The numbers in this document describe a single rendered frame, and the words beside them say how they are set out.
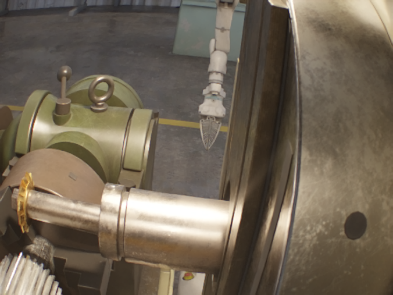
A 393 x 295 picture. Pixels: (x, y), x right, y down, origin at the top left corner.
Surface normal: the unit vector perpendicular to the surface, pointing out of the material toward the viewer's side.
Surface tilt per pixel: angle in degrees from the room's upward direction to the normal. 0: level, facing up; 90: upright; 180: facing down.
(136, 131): 33
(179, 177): 0
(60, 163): 13
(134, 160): 62
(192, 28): 90
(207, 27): 90
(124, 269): 90
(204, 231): 49
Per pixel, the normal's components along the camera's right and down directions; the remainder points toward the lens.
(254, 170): -0.03, 0.41
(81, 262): 0.04, -0.91
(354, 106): 0.07, -0.38
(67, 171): 0.47, -0.80
